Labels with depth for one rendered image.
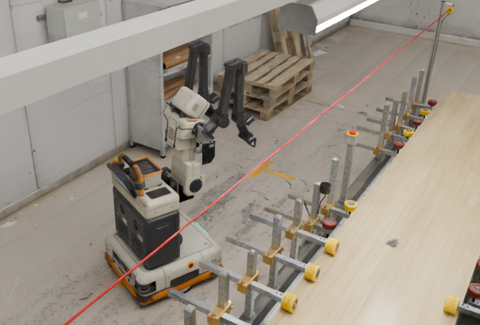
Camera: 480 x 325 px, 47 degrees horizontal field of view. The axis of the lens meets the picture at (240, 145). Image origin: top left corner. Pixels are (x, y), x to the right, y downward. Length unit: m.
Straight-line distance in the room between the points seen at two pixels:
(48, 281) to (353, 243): 2.25
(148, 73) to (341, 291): 3.30
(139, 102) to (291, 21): 4.14
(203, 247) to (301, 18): 2.66
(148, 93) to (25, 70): 4.73
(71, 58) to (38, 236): 3.95
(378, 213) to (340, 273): 0.64
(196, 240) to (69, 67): 3.28
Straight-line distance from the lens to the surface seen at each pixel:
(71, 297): 4.14
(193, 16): 1.08
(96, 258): 4.43
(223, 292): 2.48
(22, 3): 4.68
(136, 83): 5.58
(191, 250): 3.97
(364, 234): 3.20
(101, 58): 0.90
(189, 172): 3.75
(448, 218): 3.51
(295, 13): 1.58
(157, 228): 3.63
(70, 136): 5.29
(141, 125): 5.73
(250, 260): 2.65
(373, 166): 4.33
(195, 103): 3.57
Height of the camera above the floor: 2.72
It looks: 27 degrees down
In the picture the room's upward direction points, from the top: 2 degrees clockwise
